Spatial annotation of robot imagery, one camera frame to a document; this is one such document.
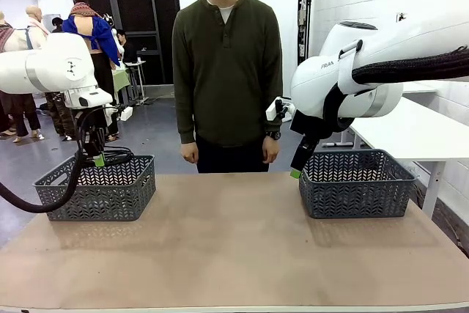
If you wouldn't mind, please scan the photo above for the person's left hand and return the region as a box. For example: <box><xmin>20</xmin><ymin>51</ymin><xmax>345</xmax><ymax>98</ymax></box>
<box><xmin>262</xmin><ymin>137</ymin><xmax>281</xmax><ymax>165</ymax></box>

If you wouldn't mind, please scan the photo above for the grey plastic lattice basket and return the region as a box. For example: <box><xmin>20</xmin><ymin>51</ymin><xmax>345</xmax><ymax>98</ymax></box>
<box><xmin>32</xmin><ymin>154</ymin><xmax>157</xmax><ymax>223</ymax></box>
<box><xmin>298</xmin><ymin>148</ymin><xmax>418</xmax><ymax>220</ymax></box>

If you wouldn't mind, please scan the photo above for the black braided right arm cable sleeve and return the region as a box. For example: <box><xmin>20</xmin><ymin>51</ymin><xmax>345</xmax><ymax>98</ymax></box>
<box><xmin>322</xmin><ymin>45</ymin><xmax>469</xmax><ymax>134</ymax></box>

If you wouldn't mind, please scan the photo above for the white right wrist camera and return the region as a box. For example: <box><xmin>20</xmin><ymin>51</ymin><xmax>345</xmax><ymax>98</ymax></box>
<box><xmin>265</xmin><ymin>97</ymin><xmax>297</xmax><ymax>122</ymax></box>

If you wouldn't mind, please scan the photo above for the black braided arm cable sleeve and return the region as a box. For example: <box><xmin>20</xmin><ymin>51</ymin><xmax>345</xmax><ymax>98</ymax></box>
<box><xmin>322</xmin><ymin>45</ymin><xmax>469</xmax><ymax>134</ymax></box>
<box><xmin>0</xmin><ymin>106</ymin><xmax>122</xmax><ymax>214</ymax></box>

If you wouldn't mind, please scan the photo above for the mannequin in blue top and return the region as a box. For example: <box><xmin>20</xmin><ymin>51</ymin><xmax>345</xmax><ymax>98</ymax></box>
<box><xmin>61</xmin><ymin>0</ymin><xmax>122</xmax><ymax>142</ymax></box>

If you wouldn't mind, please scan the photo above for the person's right hand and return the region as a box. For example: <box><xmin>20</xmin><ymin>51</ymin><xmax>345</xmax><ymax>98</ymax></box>
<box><xmin>180</xmin><ymin>140</ymin><xmax>199</xmax><ymax>165</ymax></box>

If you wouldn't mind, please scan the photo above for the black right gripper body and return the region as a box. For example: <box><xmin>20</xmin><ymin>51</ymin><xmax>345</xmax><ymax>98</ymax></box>
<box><xmin>291</xmin><ymin>109</ymin><xmax>333</xmax><ymax>157</ymax></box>

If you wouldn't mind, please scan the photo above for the black mesh partition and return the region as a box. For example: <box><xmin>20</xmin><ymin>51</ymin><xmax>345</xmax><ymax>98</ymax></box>
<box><xmin>69</xmin><ymin>0</ymin><xmax>181</xmax><ymax>86</ymax></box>

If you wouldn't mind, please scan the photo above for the small white desk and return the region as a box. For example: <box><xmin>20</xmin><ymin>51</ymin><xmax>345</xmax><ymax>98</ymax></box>
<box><xmin>125</xmin><ymin>59</ymin><xmax>149</xmax><ymax>106</ymax></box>

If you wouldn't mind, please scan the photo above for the table with green cloth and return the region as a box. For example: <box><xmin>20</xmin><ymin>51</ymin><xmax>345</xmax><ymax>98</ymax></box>
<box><xmin>111</xmin><ymin>69</ymin><xmax>132</xmax><ymax>106</ymax></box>

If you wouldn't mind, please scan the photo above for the person's left forearm green sleeve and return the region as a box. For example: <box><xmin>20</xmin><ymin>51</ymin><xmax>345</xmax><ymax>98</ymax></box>
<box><xmin>263</xmin><ymin>80</ymin><xmax>284</xmax><ymax>135</ymax></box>

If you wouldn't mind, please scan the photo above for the black braided left arm cable sleeve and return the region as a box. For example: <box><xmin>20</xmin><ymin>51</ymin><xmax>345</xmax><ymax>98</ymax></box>
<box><xmin>0</xmin><ymin>106</ymin><xmax>122</xmax><ymax>214</ymax></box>

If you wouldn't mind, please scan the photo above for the seated background person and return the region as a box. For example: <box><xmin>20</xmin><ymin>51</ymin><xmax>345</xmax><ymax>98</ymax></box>
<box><xmin>115</xmin><ymin>29</ymin><xmax>139</xmax><ymax>65</ymax></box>

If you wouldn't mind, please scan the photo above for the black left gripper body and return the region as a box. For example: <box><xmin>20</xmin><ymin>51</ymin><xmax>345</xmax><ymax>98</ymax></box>
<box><xmin>81</xmin><ymin>107</ymin><xmax>108</xmax><ymax>147</ymax></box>

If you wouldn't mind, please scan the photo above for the person in green henley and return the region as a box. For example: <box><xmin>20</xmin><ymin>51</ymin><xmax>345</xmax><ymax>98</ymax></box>
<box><xmin>171</xmin><ymin>0</ymin><xmax>284</xmax><ymax>174</ymax></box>

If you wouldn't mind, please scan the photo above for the mannequin with pink scarf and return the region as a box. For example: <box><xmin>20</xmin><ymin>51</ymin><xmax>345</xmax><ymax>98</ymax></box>
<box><xmin>25</xmin><ymin>4</ymin><xmax>77</xmax><ymax>142</ymax></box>

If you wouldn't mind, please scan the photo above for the black power cable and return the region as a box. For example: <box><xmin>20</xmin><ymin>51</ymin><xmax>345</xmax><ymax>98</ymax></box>
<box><xmin>81</xmin><ymin>145</ymin><xmax>135</xmax><ymax>168</ymax></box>

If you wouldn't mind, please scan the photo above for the person's right forearm green sleeve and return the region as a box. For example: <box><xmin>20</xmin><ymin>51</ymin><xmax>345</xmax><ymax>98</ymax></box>
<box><xmin>176</xmin><ymin>81</ymin><xmax>199</xmax><ymax>145</ymax></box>

